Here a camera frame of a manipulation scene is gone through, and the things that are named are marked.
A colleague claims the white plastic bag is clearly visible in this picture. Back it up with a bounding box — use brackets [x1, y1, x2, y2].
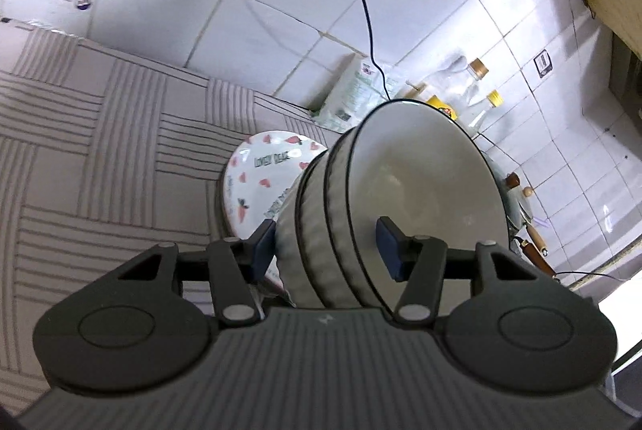
[313, 56, 408, 132]

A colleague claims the clear vinegar bottle yellow cap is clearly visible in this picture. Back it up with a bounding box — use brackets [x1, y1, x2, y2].
[459, 90, 504, 137]

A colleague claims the thin black wire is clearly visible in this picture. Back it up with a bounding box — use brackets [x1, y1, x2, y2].
[556, 270, 642, 283]

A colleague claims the yellow label oil bottle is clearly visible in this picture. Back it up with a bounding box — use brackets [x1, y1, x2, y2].
[421, 58, 490, 120]

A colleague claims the white strawberry print plate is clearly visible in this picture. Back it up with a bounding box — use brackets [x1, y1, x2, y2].
[221, 129, 329, 303]

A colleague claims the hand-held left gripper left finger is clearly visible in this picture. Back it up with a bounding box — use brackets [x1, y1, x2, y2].
[118, 218, 278, 329]

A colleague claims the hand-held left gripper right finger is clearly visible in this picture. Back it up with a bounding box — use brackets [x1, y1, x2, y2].
[376, 216, 528, 327]

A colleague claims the black adapter cable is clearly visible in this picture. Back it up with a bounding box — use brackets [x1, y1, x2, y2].
[340, 0, 395, 103]

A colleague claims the white ribbed bowl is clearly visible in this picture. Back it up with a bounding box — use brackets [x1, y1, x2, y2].
[323, 99, 511, 313]
[298, 144, 374, 310]
[275, 169, 324, 310]

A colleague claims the dark wooden utensil handle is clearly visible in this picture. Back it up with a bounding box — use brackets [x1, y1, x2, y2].
[519, 240, 559, 279]

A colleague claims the light wooden utensil handle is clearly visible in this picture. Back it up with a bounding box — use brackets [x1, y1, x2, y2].
[522, 224, 551, 256]

